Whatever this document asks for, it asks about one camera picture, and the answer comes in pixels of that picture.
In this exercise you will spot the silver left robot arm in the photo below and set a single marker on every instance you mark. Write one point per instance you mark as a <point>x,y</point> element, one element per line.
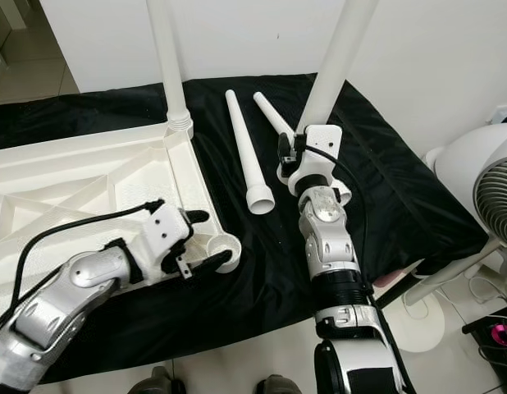
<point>73,295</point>

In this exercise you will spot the black magenta hair dryer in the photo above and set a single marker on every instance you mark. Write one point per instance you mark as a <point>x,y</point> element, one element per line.
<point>491,335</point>

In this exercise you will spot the grey right robot foot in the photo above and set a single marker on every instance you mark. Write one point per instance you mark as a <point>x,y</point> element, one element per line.
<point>280,386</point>

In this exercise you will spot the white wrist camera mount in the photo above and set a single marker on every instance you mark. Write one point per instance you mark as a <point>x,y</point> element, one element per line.
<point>163,234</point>
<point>319,156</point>

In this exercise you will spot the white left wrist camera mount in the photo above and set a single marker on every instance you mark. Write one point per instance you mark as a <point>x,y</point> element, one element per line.
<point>163,234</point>

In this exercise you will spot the white wall socket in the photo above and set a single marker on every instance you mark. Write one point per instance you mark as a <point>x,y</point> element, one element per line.
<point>504,114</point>

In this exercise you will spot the grey left robot foot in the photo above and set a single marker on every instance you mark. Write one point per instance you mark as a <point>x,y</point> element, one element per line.
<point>151,382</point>

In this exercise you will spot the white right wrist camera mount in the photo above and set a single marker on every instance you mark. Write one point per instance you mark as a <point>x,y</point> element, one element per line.
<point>319,156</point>

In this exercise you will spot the white plastic children tabletop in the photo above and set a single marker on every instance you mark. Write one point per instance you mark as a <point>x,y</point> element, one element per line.
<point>89,180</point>

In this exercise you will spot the pink cushion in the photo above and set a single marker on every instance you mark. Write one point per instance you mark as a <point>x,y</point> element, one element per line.
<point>389,279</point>

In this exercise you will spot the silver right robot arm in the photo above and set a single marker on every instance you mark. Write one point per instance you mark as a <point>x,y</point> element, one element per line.
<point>327,238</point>

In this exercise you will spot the grey robot foot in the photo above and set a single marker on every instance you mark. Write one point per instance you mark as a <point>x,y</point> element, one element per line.
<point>280,386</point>
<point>151,382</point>

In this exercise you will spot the black cloth table cover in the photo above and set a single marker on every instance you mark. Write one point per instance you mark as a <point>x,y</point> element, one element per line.
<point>417,189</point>

